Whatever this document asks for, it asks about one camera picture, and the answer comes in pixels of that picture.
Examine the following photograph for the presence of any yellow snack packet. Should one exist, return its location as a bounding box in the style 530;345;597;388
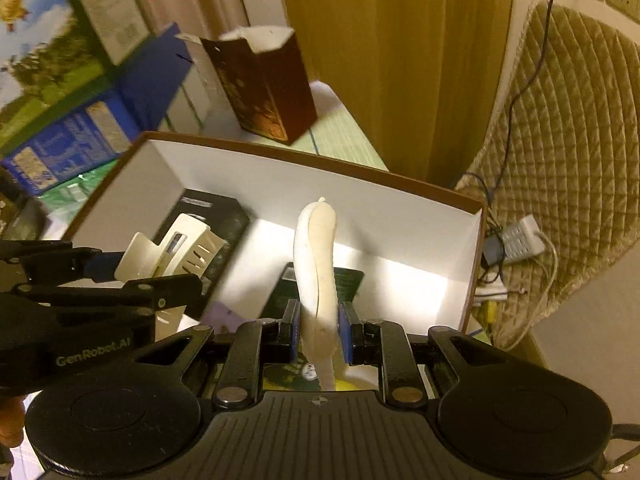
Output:
334;377;379;392

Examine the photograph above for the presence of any yellow curtain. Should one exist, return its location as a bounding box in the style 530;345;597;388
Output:
274;0;517;187

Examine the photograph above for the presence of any green shrink-wrapped pack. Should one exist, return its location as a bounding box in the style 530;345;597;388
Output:
39;167;127;217

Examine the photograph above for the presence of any dark package in plastic wrap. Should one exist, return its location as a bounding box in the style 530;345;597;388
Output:
0;167;51;241

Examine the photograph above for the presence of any person's left hand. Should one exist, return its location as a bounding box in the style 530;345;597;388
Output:
0;395;27;449

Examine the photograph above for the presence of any dark green packet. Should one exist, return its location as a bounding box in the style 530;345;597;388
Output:
262;261;367;392

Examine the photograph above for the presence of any cow print milk carton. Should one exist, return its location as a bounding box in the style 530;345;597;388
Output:
0;0;152;124

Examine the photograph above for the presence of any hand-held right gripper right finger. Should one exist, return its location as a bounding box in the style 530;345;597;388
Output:
337;301;501;407

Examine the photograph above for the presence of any brown paper bag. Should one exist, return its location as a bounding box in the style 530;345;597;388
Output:
199;24;320;147

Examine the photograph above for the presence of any beige curtain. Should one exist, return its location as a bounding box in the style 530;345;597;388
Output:
119;0;252;62

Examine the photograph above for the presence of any black cable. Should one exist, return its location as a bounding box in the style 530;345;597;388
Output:
457;0;573;213

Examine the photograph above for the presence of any brown cardboard box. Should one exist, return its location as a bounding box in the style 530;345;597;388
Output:
64;130;489;337

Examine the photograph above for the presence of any white power strip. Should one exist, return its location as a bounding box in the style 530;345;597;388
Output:
499;214;547;264

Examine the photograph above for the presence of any white hair claw clip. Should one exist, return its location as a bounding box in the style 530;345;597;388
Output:
113;212;227;336

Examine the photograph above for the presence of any black power adapter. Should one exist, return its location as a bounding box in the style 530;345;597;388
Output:
481;234;507;268

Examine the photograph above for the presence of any white cable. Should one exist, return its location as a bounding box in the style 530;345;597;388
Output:
472;232;560;352

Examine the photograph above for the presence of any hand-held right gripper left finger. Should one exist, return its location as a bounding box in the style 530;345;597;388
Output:
132;301;303;409

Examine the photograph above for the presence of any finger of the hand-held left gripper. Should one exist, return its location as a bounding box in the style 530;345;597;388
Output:
0;240;127;287
14;273;204;321

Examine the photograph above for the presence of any blue carton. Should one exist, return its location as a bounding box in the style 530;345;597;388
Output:
0;22;212;197

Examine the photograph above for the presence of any quilted olive cushion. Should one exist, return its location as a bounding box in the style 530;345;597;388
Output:
454;2;640;352

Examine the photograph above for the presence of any black box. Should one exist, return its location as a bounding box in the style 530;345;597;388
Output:
152;188;252;267

